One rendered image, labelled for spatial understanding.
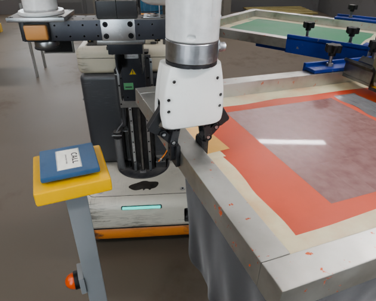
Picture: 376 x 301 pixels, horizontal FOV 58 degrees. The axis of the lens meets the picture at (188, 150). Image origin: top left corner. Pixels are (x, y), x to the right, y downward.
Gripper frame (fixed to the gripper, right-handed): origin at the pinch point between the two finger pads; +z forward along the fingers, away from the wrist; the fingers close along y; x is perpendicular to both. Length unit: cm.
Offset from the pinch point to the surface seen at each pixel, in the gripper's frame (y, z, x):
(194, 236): -9.1, 36.9, -15.1
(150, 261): -10, 101, -66
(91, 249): 17.5, 26.9, -9.8
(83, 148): 15.9, 4.8, -14.7
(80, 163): 17.0, 4.8, -9.2
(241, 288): -8.7, 27.9, 9.0
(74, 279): 21.9, 35.3, -10.6
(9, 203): 56, 104, -138
